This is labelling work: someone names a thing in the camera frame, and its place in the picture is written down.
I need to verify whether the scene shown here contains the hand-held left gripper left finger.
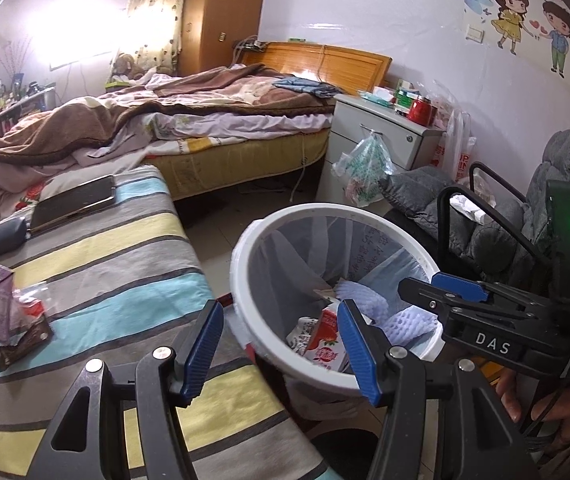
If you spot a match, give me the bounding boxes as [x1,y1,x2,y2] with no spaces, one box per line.
[25,299,225,480]

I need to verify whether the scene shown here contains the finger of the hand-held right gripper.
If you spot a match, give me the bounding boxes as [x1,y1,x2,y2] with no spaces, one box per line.
[431,272,552,307]
[397,277,491,324]

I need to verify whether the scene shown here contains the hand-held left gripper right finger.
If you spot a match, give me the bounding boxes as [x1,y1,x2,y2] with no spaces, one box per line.
[336,299,541,480]

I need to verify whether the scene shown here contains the white foam net sleeve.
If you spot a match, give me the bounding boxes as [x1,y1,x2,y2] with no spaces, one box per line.
[334,280,393,326]
[377,305,438,346]

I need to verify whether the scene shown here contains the red white milk carton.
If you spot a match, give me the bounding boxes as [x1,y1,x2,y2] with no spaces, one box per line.
[305,307,351,373]

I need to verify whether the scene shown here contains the white blue yogurt cup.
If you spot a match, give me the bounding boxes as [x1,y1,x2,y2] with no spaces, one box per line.
[285,316,322,356]

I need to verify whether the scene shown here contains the white round waste bin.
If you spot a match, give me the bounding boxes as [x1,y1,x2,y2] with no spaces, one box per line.
[230,202,446,421]

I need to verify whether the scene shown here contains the brown snack wrapper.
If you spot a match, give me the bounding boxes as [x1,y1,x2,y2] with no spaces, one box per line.
[0,317,54,372]

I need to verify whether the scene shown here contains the clear wrapper with red print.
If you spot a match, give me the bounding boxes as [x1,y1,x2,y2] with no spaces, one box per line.
[12,282,50,323]

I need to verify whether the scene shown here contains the person's right hand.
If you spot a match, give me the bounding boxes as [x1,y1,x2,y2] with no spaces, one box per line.
[495,367,570,457]

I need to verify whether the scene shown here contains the grey cushioned chair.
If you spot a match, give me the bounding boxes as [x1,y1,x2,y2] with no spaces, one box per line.
[377,122,570,281]

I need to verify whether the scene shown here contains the crumpled white tissue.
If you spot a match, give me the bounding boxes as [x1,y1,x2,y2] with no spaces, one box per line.
[450,192,496,223]

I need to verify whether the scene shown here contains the striped table cloth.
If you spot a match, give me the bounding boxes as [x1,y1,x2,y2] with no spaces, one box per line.
[0,164,331,480]

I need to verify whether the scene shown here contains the green printed plastic bag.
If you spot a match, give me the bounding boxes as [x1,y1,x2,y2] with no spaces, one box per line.
[331,129,397,208]

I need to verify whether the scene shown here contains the white red plastic bag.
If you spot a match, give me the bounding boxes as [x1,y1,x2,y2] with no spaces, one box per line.
[430,107,478,183]

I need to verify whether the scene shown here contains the white nightstand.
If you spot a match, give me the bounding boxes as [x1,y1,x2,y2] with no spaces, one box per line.
[315,94,446,203]

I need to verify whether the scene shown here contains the red jar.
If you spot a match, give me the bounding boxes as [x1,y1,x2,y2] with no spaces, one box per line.
[407,95,433,126]

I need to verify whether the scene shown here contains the green box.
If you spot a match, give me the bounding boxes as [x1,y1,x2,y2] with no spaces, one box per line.
[395,80,421,111]

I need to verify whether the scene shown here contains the black smartphone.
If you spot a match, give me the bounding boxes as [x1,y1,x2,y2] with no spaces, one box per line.
[30,175,116,233]

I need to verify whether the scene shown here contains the wooden bed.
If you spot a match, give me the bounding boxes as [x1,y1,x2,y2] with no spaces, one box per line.
[0,41,393,231]

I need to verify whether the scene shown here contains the teal tissue pack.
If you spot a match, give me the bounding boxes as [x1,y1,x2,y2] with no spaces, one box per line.
[357,87,396,106]

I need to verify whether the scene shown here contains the dark glasses case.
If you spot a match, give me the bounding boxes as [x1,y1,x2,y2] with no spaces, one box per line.
[0,216,33,261]

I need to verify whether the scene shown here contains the blue folded cloth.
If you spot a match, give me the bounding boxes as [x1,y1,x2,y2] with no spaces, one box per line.
[272,76,338,98]

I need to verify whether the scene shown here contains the brown blanket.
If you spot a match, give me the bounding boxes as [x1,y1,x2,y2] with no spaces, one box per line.
[0,63,336,186]

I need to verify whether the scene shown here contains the brown teddy bear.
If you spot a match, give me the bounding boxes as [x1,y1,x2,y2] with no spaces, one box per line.
[110,52,146,81]

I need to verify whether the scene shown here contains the white shelf with bottles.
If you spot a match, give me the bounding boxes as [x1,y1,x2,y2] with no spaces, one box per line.
[0,85,58,136]

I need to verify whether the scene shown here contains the patterned curtain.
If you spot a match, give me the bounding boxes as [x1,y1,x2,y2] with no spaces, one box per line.
[127,0,188,76]

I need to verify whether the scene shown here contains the wooden wardrobe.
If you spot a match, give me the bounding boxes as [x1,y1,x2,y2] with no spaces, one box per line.
[180,0,271,77]

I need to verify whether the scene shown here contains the bright window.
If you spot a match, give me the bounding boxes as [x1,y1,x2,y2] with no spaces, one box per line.
[30,0,136,71]

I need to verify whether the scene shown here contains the vase of bare branches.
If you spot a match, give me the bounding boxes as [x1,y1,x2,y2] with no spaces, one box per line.
[0,35,33,91]

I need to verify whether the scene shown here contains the cartoon couple wall sticker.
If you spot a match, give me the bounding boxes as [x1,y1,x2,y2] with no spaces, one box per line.
[488,0,570,78]

